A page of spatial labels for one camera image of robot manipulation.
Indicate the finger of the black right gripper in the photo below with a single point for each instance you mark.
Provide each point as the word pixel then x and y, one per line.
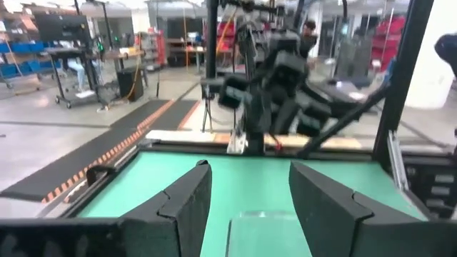
pixel 285 118
pixel 260 114

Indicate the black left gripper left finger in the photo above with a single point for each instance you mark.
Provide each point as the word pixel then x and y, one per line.
pixel 185 214

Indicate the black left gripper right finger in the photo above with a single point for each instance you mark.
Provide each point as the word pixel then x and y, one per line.
pixel 321 214

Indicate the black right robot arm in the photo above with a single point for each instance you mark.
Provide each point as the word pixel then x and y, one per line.
pixel 285 43

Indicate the person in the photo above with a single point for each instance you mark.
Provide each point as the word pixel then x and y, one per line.
pixel 76 71
pixel 308 35

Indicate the clear plastic container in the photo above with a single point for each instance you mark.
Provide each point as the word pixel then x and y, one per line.
pixel 264 235

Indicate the green table mat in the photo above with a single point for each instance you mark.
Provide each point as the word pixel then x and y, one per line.
pixel 246 178

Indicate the black hazard-striped floor mat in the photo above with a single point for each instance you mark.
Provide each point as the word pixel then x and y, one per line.
pixel 71 167
pixel 171 114

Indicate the red tool cabinet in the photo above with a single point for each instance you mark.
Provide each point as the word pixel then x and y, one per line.
pixel 387 39

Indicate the black control box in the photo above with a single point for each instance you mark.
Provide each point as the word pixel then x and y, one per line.
pixel 435 185

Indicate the black waste bin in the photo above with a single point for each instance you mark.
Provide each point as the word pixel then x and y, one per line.
pixel 129 84

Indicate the blue storage bins shelf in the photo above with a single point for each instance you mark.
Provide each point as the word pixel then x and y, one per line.
pixel 25 48

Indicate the black aluminium table frame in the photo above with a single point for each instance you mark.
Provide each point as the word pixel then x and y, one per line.
pixel 403 71

